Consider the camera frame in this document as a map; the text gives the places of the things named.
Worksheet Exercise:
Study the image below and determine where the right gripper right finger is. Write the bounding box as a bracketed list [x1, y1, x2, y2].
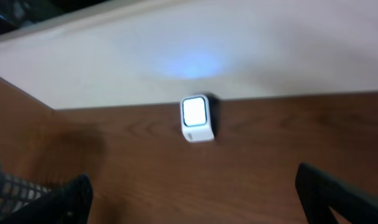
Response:
[295, 162, 378, 223]

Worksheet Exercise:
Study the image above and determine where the white barcode scanner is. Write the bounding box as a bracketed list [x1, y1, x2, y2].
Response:
[180, 93, 218, 143]

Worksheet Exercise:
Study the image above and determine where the grey plastic shopping basket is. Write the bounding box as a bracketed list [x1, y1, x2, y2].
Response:
[0, 165, 51, 221]

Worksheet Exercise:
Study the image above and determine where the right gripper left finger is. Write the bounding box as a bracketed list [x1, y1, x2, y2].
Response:
[2, 174, 93, 224]

